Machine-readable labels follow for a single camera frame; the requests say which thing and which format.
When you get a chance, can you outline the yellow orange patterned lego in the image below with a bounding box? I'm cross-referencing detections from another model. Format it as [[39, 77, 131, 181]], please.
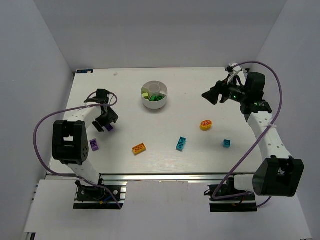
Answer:
[[199, 120, 213, 131]]

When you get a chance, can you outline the dark green curved lego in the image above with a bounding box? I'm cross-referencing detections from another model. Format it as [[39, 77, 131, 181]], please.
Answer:
[[149, 95, 157, 102]]

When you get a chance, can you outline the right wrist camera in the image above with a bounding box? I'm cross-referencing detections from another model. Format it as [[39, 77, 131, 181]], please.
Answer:
[[225, 62, 242, 84]]

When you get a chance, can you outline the aluminium front rail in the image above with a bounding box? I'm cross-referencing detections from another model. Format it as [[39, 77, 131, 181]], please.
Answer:
[[44, 172, 258, 183]]

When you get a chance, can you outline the long teal lego brick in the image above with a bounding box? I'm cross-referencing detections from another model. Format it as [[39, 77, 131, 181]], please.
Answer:
[[176, 136, 186, 152]]

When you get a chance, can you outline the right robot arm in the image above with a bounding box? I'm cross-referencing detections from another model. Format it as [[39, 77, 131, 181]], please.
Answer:
[[202, 72, 304, 200]]

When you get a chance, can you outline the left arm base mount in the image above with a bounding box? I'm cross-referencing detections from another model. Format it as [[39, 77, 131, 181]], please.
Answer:
[[73, 180, 126, 210]]

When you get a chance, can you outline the white round divided container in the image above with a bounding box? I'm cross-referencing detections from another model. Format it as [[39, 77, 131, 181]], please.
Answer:
[[140, 81, 168, 110]]

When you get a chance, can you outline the light purple lego brick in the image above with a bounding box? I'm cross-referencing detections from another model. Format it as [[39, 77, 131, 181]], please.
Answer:
[[89, 139, 99, 152]]

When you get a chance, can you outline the blue label left corner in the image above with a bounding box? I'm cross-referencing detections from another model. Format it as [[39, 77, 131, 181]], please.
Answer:
[[76, 69, 94, 74]]

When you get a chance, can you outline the green sloped lego brick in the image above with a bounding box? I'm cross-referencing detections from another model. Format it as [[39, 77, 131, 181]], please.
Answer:
[[156, 95, 164, 101]]

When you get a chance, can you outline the orange rectangular lego brick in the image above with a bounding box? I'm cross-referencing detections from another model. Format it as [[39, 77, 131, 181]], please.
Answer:
[[132, 143, 146, 155]]

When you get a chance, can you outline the small teal lego brick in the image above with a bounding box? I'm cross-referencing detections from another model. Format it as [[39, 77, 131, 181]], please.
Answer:
[[222, 139, 231, 148]]

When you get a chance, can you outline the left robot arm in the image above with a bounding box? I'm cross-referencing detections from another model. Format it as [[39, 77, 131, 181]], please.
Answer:
[[52, 89, 119, 185]]

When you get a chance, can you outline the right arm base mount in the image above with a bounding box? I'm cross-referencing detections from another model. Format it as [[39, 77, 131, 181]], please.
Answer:
[[203, 177, 258, 213]]

